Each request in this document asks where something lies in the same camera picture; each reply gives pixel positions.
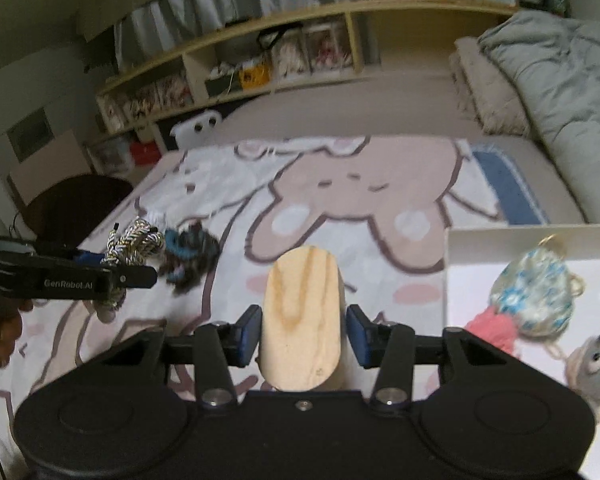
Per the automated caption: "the braided rope bundle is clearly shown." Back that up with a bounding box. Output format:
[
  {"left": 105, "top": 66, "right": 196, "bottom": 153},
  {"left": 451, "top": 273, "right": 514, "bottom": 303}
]
[{"left": 97, "top": 216, "right": 165, "bottom": 323}]

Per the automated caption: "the dark brown chair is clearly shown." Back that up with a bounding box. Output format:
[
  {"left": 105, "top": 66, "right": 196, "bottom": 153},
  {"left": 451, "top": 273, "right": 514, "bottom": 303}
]
[{"left": 22, "top": 174, "right": 135, "bottom": 251}]

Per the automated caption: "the beige board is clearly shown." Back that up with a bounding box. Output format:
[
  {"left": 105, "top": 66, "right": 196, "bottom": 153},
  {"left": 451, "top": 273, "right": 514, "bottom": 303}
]
[{"left": 7, "top": 131, "right": 95, "bottom": 206}]

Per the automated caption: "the dark box with cables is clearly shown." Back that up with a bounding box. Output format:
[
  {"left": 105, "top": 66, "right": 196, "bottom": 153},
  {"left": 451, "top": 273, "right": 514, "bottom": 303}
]
[{"left": 205, "top": 72, "right": 243, "bottom": 96}]

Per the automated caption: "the clear storage bin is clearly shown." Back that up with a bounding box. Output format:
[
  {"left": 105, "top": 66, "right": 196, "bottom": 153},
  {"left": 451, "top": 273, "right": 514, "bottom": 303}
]
[{"left": 91, "top": 137, "right": 133, "bottom": 173}]

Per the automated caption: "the red box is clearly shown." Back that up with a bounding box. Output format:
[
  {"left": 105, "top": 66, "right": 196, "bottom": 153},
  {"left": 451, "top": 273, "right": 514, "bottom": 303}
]
[{"left": 130, "top": 141, "right": 160, "bottom": 166}]

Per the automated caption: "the bunny printed blanket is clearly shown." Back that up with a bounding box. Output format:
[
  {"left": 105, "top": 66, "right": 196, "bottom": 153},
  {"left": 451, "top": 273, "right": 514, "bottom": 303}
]
[{"left": 0, "top": 135, "right": 511, "bottom": 480}]

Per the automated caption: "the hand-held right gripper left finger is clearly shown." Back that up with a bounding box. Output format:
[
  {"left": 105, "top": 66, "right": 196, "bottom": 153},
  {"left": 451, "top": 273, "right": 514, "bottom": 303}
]
[{"left": 100, "top": 305, "right": 263, "bottom": 407}]

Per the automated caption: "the wooden headboard shelf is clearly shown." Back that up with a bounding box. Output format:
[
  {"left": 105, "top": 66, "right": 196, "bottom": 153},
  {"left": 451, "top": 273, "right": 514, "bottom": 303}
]
[{"left": 95, "top": 0, "right": 521, "bottom": 153}]

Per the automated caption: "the white cardboard box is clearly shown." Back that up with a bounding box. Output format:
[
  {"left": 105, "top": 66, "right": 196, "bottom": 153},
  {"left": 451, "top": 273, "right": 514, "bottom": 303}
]
[{"left": 444, "top": 227, "right": 600, "bottom": 480}]

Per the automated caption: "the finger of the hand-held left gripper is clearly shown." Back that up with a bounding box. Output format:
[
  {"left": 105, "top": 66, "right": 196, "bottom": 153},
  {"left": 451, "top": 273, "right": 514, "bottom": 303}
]
[
  {"left": 30, "top": 242, "right": 107, "bottom": 267},
  {"left": 107, "top": 265, "right": 159, "bottom": 291}
]

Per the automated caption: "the oval wooden block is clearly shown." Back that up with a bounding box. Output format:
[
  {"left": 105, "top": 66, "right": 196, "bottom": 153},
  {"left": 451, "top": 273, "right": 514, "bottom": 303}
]
[{"left": 257, "top": 246, "right": 348, "bottom": 392}]

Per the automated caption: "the row of small figurines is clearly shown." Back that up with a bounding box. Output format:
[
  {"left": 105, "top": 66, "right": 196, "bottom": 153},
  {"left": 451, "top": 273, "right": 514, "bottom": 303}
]
[{"left": 102, "top": 72, "right": 193, "bottom": 123}]

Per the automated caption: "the person's left hand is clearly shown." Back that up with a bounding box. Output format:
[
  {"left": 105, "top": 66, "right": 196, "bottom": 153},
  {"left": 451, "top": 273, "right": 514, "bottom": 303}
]
[{"left": 0, "top": 299, "right": 34, "bottom": 368}]

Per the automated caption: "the floral fabric pouch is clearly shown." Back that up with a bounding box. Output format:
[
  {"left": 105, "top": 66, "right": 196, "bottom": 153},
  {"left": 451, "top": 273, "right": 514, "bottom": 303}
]
[{"left": 490, "top": 235, "right": 586, "bottom": 341}]

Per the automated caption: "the grey comforter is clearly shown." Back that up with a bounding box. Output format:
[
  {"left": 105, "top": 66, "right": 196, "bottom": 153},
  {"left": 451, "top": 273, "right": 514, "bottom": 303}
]
[{"left": 477, "top": 10, "right": 600, "bottom": 223}]

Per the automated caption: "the white panda-face device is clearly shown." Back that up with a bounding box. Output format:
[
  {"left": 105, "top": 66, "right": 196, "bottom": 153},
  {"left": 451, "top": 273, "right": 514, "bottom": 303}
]
[{"left": 172, "top": 114, "right": 224, "bottom": 148}]

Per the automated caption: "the pink crochet doll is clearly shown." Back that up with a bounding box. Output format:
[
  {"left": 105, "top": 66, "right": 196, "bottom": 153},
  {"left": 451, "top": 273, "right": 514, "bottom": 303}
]
[{"left": 462, "top": 307, "right": 523, "bottom": 358}]

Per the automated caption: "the fuzzy beige pillow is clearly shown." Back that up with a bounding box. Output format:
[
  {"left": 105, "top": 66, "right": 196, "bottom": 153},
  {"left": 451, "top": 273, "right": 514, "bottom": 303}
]
[{"left": 449, "top": 36, "right": 533, "bottom": 136}]

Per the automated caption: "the clear doll display case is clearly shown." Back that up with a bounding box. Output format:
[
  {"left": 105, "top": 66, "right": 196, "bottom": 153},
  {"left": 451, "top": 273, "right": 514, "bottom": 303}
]
[
  {"left": 270, "top": 30, "right": 308, "bottom": 78},
  {"left": 305, "top": 22, "right": 353, "bottom": 73}
]

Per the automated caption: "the black bag handle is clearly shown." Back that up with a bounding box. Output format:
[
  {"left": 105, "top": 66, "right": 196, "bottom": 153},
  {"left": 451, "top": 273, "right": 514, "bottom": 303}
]
[{"left": 257, "top": 25, "right": 301, "bottom": 51}]

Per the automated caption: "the beige bed sheet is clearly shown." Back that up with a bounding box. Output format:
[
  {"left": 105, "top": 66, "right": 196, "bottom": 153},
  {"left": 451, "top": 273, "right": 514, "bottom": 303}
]
[{"left": 207, "top": 67, "right": 588, "bottom": 226}]

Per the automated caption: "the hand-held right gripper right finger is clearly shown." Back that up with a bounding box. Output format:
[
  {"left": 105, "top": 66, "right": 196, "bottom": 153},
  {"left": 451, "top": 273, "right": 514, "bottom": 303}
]
[{"left": 346, "top": 305, "right": 511, "bottom": 407}]

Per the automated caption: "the dark crochet scrunchie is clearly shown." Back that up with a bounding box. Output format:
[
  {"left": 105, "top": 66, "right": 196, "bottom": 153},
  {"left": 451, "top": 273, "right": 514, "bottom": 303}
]
[{"left": 159, "top": 225, "right": 222, "bottom": 295}]

